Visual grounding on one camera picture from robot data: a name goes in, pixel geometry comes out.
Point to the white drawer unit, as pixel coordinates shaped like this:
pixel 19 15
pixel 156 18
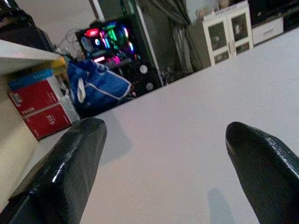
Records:
pixel 268 30

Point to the white cabinet with glass doors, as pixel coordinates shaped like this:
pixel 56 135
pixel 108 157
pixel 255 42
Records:
pixel 227 30

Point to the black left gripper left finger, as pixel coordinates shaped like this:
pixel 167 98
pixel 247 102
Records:
pixel 60 177

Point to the blue cardboard box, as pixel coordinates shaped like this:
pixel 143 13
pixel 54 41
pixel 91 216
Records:
pixel 30 79

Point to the red cardboard box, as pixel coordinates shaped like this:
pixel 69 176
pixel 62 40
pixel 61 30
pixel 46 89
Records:
pixel 35 98

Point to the black computer with coloured lights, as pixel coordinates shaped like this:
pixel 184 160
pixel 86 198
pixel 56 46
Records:
pixel 109 39

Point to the white table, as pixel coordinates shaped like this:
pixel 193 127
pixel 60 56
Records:
pixel 175 116

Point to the red box with white numerals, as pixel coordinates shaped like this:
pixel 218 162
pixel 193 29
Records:
pixel 49 122

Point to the black glossy object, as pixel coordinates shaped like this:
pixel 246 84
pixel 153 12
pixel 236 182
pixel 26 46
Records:
pixel 18 28

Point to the blue bag with white trim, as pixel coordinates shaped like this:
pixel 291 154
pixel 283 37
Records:
pixel 100 88

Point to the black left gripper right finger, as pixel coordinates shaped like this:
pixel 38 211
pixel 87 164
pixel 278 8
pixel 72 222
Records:
pixel 268 177

